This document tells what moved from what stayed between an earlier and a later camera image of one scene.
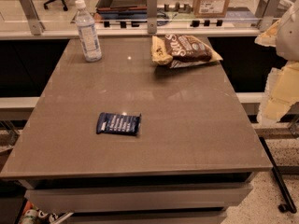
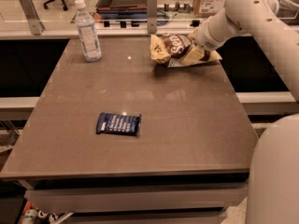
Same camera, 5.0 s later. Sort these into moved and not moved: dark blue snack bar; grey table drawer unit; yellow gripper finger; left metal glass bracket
Moved: yellow gripper finger
Not moved: grey table drawer unit; dark blue snack bar; left metal glass bracket
